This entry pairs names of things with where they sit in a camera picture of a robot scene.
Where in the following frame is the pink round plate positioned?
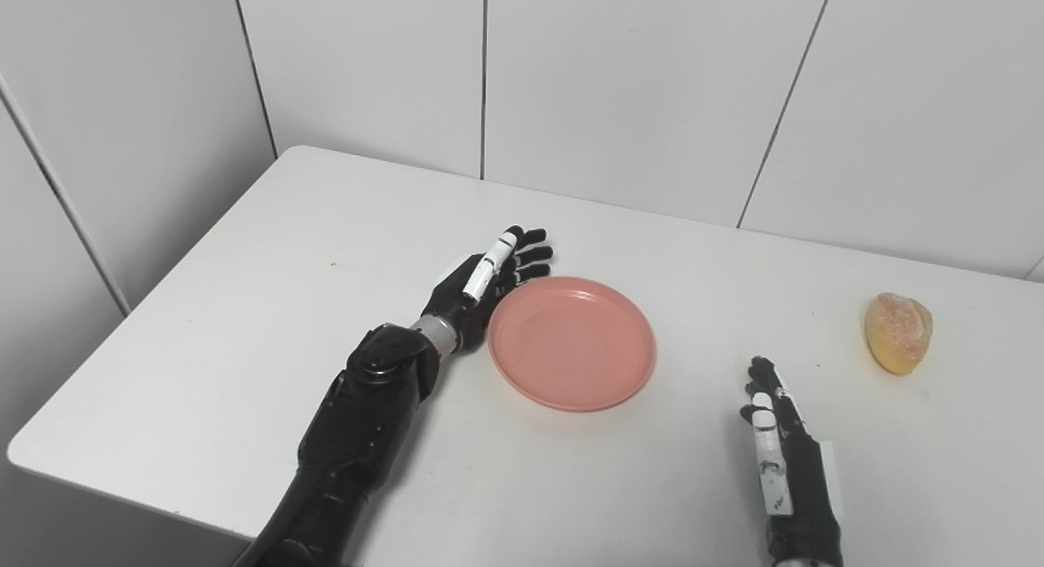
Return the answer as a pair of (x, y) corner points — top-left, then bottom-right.
(487, 276), (657, 413)

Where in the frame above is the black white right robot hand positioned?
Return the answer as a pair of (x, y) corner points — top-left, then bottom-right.
(740, 356), (846, 567)

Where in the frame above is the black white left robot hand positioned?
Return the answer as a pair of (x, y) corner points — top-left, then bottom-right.
(420, 226), (555, 352)

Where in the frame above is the sugared bread roll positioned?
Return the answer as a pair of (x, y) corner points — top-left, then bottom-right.
(865, 292), (934, 377)

